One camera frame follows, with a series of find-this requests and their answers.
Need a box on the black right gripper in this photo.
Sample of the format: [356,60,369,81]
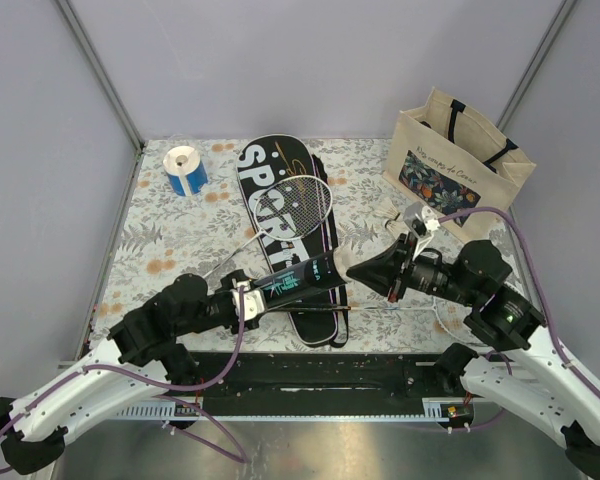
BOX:
[345,230,479,305]

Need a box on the white feather shuttlecock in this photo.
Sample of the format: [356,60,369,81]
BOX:
[333,246,356,282]
[384,214,408,238]
[378,198,401,218]

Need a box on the black teal shuttlecock tube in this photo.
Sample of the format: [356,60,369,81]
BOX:
[253,251,345,309]

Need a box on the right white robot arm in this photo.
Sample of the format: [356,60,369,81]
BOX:
[347,234,600,479]

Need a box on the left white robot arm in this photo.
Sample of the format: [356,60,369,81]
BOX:
[0,271,266,475]

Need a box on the white badminton racket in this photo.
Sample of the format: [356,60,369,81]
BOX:
[203,175,333,279]

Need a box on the floral patterned table cloth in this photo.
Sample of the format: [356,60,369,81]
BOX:
[88,137,474,353]

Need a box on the black racket cover bag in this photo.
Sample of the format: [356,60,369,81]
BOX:
[236,134,349,348]

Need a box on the beige floral tote bag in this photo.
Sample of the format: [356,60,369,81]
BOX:
[383,88,536,216]

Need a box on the blue white tape roll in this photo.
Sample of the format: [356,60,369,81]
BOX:
[163,146,208,196]

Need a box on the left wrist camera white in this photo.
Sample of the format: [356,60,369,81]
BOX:
[233,289,267,326]

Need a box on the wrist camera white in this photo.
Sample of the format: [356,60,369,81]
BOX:
[403,203,440,258]
[233,289,267,326]

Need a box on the black handled badminton racket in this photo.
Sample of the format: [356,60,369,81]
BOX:
[274,297,488,348]

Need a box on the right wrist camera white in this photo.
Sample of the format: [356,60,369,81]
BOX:
[403,203,440,258]

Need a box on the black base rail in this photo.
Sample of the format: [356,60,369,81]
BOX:
[184,352,466,419]

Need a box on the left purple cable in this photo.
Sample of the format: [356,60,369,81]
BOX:
[0,284,251,474]

